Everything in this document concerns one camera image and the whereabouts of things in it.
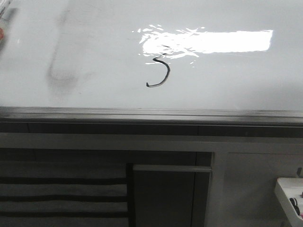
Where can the white black whiteboard marker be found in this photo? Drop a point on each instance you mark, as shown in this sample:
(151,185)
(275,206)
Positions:
(7,14)

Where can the dark cabinet panel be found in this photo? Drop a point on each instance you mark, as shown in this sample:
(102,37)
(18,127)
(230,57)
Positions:
(171,196)

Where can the striped slatted panel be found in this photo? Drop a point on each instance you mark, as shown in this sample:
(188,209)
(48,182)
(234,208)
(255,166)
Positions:
(46,194)

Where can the white plastic tray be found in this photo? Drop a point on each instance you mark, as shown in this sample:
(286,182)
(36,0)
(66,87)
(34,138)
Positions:
(289,192)

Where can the white whiteboard with frame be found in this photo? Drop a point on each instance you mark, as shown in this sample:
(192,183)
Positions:
(163,67)

